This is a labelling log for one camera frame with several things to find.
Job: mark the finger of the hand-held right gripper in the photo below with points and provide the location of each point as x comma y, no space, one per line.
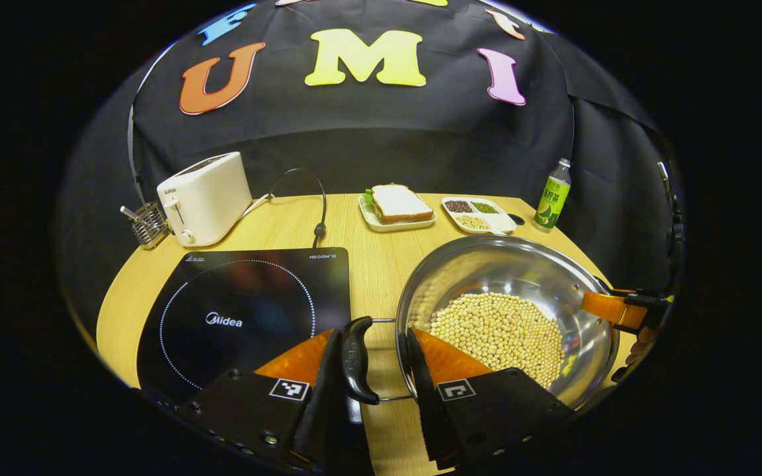
609,307

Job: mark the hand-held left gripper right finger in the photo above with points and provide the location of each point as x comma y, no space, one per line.
430,416

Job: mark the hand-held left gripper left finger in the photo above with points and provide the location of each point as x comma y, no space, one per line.
325,410

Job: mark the black induction cooktop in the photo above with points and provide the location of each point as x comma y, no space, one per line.
242,291

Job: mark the black stand pole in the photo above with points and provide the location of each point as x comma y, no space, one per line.
675,235

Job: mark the pile of soybeans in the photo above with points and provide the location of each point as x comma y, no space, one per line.
500,330

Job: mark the green drink bottle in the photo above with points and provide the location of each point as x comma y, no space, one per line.
551,205

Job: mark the black desk grommet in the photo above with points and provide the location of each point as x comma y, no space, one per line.
517,219

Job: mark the white divided bean dish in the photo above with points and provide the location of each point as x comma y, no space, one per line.
503,225

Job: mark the white sandwich plate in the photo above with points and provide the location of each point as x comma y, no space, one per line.
394,227

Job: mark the sandwich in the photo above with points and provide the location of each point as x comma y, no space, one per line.
401,201

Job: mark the white toaster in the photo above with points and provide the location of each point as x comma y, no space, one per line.
212,192

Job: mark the black backdrop cloth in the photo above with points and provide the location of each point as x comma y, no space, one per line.
368,132

